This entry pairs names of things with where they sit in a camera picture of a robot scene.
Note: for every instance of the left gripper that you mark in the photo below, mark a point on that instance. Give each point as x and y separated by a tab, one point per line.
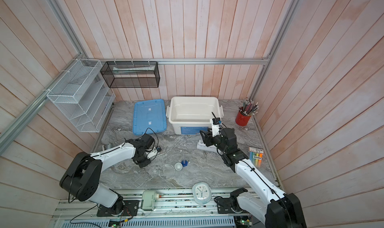
142	165

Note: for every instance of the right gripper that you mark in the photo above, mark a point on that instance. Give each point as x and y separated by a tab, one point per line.
208	138

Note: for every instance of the small blue bottle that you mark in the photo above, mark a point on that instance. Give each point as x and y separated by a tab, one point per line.
184	163

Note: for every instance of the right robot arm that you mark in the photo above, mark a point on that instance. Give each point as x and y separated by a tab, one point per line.
273	207

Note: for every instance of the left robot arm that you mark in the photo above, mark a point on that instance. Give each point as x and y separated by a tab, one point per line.
82	178

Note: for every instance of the white test tube rack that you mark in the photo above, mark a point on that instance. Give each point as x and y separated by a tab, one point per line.
202	146

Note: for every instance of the red pencil cup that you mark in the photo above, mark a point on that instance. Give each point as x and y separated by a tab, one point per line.
242	120

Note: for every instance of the blue plastic bin lid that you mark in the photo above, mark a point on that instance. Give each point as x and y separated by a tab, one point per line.
149	117

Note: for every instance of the pack of colored markers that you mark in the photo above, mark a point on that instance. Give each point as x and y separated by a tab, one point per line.
256	156

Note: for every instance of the bundle of pencils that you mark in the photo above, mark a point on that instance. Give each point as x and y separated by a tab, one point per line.
249	107

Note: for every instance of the small white bowl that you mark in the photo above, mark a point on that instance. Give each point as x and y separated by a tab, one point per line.
178	166

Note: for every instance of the white plastic storage bin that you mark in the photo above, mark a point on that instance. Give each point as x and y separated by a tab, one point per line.
190	115

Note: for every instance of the white analog clock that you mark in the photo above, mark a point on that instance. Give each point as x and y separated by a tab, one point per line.
202	193

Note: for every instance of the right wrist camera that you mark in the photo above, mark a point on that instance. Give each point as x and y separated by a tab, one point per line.
216	126

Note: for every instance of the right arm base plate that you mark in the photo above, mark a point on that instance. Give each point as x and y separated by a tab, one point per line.
225	206

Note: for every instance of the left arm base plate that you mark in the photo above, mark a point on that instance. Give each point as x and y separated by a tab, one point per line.
121	208

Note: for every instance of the black mesh wall basket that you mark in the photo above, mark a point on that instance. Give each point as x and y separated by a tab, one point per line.
131	74

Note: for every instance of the white wire mesh shelf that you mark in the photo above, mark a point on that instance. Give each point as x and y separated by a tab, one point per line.
82	97

